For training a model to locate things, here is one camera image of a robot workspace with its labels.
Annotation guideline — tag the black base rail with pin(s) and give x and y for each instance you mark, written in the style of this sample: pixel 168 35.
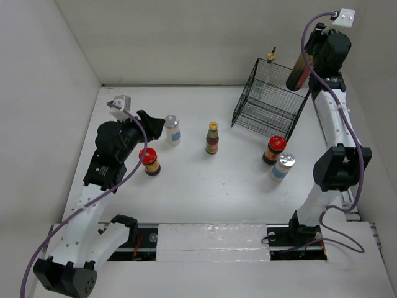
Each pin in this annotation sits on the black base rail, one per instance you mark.
pixel 143 248

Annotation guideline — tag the white salt jar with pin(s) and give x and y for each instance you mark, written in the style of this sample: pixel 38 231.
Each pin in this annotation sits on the white salt jar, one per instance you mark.
pixel 284 164
pixel 172 130

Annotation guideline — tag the dark soy sauce bottle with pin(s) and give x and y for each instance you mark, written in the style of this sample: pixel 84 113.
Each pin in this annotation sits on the dark soy sauce bottle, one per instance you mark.
pixel 299 73

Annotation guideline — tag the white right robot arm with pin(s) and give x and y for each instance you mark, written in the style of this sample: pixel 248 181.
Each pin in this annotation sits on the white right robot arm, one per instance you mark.
pixel 343 164

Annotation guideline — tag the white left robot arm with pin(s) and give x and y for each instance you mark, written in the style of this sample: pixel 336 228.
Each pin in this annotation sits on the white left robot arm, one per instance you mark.
pixel 71 268

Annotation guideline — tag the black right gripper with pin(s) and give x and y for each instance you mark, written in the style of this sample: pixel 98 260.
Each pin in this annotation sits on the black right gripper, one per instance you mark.
pixel 316 35

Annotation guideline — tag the yellow cap sauce bottle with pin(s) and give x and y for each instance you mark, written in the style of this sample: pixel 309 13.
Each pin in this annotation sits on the yellow cap sauce bottle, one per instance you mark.
pixel 212 138

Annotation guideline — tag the right red lid jar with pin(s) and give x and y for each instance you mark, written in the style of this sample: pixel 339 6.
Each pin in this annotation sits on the right red lid jar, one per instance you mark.
pixel 275 147

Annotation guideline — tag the right white salt jar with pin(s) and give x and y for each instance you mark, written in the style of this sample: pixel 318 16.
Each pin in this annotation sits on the right white salt jar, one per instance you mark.
pixel 284 164

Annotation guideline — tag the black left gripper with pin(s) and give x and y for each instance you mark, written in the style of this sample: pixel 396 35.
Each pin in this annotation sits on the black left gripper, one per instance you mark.
pixel 152 125

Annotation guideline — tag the black wire rack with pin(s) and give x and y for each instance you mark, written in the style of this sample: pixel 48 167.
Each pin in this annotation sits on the black wire rack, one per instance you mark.
pixel 281 111

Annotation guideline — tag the red lid jar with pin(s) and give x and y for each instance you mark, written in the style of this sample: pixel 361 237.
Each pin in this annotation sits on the red lid jar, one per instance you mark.
pixel 275 147
pixel 150 161

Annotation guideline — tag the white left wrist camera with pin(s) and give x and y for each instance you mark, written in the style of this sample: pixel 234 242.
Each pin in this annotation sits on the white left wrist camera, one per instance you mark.
pixel 119 104

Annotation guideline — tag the left white salt jar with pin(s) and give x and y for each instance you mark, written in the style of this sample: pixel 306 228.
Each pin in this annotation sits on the left white salt jar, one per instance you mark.
pixel 172 130

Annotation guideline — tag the clear glass oil bottle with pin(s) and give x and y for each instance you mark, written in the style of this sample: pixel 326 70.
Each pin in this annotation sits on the clear glass oil bottle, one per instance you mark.
pixel 266 74

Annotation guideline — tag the left red lid jar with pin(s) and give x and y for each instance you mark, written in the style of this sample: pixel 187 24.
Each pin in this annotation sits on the left red lid jar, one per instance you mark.
pixel 150 161

